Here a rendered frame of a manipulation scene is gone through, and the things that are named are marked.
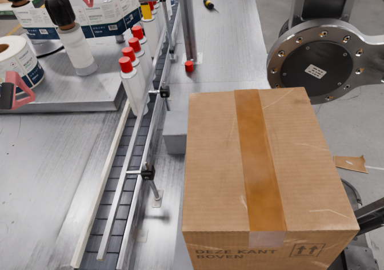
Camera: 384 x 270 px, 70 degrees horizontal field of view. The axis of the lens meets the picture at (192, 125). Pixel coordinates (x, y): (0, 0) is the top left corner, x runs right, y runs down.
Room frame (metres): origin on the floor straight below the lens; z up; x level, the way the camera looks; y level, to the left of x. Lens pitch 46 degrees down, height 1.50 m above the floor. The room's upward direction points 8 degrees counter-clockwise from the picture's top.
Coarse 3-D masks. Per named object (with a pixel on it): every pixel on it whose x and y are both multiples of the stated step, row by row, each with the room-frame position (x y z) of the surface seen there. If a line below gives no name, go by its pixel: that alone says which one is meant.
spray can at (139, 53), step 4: (128, 40) 0.79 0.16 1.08; (132, 40) 0.79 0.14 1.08; (136, 40) 0.78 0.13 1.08; (132, 44) 0.77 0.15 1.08; (136, 44) 0.78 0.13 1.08; (136, 48) 0.77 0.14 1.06; (140, 48) 0.78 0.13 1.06; (136, 52) 0.77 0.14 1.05; (140, 52) 0.78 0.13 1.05; (144, 52) 0.78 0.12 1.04; (136, 56) 0.77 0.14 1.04; (140, 56) 0.77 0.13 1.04; (144, 56) 0.78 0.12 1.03; (140, 60) 0.77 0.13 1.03; (144, 60) 0.77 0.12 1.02; (144, 64) 0.77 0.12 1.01; (144, 68) 0.77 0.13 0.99; (148, 68) 0.78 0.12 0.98; (144, 72) 0.77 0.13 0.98; (148, 72) 0.78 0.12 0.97; (144, 76) 0.76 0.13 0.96; (148, 76) 0.77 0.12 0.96; (152, 84) 0.78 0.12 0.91; (152, 88) 0.78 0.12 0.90
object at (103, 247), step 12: (168, 12) 1.23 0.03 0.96; (156, 60) 0.85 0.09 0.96; (144, 96) 0.66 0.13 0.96; (144, 108) 0.61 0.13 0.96; (132, 144) 0.47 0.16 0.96; (132, 156) 0.44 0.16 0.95; (120, 180) 0.37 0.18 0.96; (120, 192) 0.34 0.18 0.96; (108, 228) 0.25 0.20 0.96; (108, 240) 0.23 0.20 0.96
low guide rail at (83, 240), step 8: (128, 104) 0.69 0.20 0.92; (128, 112) 0.67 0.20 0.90; (120, 120) 0.62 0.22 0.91; (120, 128) 0.59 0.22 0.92; (120, 136) 0.56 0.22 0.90; (112, 144) 0.53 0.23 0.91; (112, 152) 0.50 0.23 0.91; (112, 160) 0.48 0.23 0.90; (104, 168) 0.44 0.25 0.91; (104, 176) 0.42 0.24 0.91; (104, 184) 0.40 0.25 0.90; (96, 192) 0.37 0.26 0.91; (96, 200) 0.35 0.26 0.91; (96, 208) 0.34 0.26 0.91; (88, 216) 0.31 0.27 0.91; (88, 224) 0.29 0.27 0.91; (88, 232) 0.28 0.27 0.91; (80, 240) 0.26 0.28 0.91; (80, 248) 0.24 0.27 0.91; (80, 256) 0.23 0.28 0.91; (72, 264) 0.21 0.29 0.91
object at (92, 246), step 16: (176, 0) 1.56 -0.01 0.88; (160, 64) 0.95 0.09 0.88; (160, 80) 0.85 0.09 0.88; (128, 128) 0.62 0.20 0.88; (144, 128) 0.61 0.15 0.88; (128, 144) 0.55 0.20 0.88; (144, 144) 0.54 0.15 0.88; (112, 176) 0.44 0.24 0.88; (128, 176) 0.43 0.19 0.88; (112, 192) 0.39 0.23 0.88; (128, 192) 0.38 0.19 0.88; (128, 208) 0.34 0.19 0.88; (96, 224) 0.31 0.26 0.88; (96, 240) 0.27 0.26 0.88; (112, 240) 0.26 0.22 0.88; (96, 256) 0.23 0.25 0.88; (112, 256) 0.23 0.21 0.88
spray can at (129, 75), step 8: (120, 64) 0.67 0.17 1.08; (128, 64) 0.67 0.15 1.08; (128, 72) 0.67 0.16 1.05; (136, 72) 0.68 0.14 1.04; (128, 80) 0.66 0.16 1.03; (136, 80) 0.67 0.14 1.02; (128, 88) 0.66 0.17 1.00; (136, 88) 0.66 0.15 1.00; (128, 96) 0.67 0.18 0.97; (136, 96) 0.66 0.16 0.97; (136, 104) 0.66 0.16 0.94; (136, 112) 0.66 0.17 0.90; (144, 112) 0.66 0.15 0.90
